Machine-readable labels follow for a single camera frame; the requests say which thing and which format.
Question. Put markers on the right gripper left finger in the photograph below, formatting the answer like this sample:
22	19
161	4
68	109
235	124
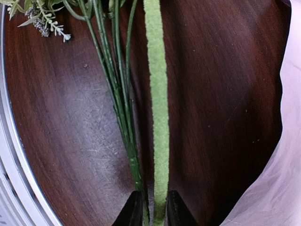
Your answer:
132	212

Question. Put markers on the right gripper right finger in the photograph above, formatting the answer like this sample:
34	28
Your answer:
178	213

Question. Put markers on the white flower bunch green leaves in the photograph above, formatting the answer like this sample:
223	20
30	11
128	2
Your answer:
103	25

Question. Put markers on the front aluminium rail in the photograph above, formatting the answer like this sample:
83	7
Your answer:
22	202

